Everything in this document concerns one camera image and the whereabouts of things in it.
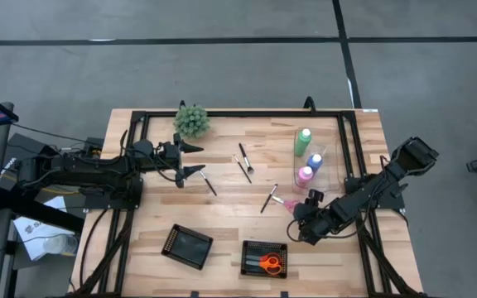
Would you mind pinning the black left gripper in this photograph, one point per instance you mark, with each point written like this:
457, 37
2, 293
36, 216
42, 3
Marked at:
168, 157

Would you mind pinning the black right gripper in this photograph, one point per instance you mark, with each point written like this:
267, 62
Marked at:
317, 219

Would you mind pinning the pink scissors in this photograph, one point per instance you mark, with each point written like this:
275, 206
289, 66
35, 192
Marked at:
290, 203

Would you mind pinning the pink paint bottle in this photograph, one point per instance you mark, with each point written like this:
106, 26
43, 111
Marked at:
304, 176

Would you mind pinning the blue paint bottle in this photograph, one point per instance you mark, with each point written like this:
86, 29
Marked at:
315, 162

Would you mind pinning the thick black paint brush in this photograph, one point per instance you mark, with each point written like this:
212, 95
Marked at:
245, 157

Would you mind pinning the black slotted plastic basket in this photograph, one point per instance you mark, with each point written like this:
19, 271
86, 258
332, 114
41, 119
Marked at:
186, 247
253, 248

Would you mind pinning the orange scissors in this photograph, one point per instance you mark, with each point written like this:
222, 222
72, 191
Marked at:
263, 261

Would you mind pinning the green paint bottle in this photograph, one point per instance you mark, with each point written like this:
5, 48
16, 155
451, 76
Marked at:
302, 144

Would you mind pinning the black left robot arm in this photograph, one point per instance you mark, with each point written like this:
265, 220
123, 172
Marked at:
93, 169

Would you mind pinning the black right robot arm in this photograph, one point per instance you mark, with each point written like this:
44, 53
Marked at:
379, 182

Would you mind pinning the green potted plant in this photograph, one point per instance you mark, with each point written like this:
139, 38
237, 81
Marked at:
191, 121

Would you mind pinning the clear plastic tray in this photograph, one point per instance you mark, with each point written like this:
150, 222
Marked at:
331, 165

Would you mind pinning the black power strip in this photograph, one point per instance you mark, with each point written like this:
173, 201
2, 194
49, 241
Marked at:
94, 143

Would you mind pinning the white table label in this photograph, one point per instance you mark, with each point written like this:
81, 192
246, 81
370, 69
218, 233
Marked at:
370, 110

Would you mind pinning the clear plastic cup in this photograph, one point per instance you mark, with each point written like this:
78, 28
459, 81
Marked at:
60, 244

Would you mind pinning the black equipment box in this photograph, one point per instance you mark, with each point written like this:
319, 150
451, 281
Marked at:
23, 151

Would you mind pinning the white paper sheets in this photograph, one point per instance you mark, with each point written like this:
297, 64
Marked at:
31, 232

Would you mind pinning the black frame clamp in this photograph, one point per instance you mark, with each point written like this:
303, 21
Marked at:
182, 104
309, 103

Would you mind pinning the black aluminium table frame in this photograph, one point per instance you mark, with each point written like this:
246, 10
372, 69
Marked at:
242, 113

